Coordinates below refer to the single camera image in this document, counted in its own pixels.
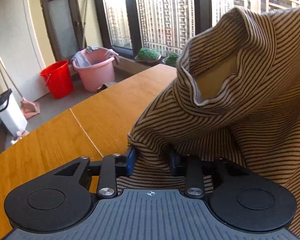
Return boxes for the beige black striped sweater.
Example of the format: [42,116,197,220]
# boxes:
[117,7,300,237]

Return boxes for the pink plastic tub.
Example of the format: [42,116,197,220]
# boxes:
[72,46,119,92]

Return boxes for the red plastic bucket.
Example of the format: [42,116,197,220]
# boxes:
[40,60,74,99]

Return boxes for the green scrub slipper far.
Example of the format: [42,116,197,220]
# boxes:
[163,53,180,67]

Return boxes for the green scrub slipper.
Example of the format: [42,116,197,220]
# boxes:
[134,48,161,63]
[163,53,180,67]

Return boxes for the grey cloth on tub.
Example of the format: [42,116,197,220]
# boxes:
[70,51,91,68]

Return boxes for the green scrub slipper near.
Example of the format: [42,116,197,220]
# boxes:
[134,48,161,63]

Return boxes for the white black-lidded bin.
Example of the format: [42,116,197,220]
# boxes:
[0,89,27,138]

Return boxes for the frosted glass brown door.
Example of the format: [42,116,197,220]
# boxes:
[40,0,85,61]

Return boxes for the grey mop pole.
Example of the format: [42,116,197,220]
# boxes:
[82,0,89,48]

